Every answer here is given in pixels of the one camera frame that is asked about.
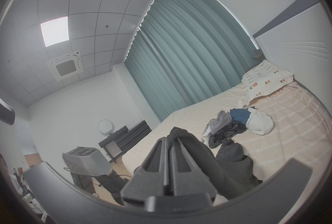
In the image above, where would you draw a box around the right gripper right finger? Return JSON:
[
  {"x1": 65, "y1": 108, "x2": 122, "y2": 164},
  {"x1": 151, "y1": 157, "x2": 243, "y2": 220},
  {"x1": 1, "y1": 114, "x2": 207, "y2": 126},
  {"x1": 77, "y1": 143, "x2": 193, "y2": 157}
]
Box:
[{"x1": 170, "y1": 140, "x2": 217, "y2": 203}]

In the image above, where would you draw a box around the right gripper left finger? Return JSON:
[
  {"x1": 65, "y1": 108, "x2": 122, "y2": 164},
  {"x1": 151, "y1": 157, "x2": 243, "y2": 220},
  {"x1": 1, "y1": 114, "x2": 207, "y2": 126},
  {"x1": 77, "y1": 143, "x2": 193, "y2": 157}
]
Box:
[{"x1": 121, "y1": 137, "x2": 167, "y2": 206}]

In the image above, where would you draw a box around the black T-shirt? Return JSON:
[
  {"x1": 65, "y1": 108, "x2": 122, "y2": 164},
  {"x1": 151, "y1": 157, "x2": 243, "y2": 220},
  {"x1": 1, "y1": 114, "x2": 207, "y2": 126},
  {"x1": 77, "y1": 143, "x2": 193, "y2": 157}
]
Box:
[{"x1": 165, "y1": 126, "x2": 263, "y2": 200}]

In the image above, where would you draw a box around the pile of clothes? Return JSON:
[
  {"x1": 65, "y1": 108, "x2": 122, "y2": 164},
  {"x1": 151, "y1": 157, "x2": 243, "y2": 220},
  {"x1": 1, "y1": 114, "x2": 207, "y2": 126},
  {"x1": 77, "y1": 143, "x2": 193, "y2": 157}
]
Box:
[{"x1": 201, "y1": 100, "x2": 274, "y2": 149}]

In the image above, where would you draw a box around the bed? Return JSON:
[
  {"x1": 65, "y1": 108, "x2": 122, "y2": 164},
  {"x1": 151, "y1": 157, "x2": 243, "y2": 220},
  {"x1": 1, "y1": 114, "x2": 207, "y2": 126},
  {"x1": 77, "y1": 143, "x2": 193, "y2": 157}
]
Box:
[{"x1": 121, "y1": 0, "x2": 332, "y2": 208}]

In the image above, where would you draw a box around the blue-green curtain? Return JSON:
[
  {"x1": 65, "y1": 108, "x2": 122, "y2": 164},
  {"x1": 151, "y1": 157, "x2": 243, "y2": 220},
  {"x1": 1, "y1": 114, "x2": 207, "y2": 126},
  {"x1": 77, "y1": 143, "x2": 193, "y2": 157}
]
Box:
[
  {"x1": 137, "y1": 0, "x2": 260, "y2": 106},
  {"x1": 124, "y1": 30, "x2": 190, "y2": 123}
]

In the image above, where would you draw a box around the white printed pillow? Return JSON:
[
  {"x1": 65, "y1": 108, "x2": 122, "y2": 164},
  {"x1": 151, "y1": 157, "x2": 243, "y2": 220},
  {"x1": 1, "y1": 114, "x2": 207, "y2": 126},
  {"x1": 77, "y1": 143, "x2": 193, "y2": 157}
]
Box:
[{"x1": 241, "y1": 59, "x2": 295, "y2": 100}]

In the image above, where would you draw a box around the ceiling air conditioner vent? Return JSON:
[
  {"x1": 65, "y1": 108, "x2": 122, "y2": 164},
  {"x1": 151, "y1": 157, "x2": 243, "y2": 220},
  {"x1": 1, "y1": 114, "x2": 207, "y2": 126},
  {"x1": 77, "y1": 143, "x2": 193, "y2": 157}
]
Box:
[{"x1": 46, "y1": 50, "x2": 85, "y2": 82}]

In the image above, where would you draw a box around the square ceiling light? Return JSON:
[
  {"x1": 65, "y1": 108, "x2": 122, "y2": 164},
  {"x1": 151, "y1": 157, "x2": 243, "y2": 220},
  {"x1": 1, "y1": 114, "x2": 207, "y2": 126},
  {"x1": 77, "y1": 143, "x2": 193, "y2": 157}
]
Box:
[{"x1": 40, "y1": 16, "x2": 70, "y2": 48}]

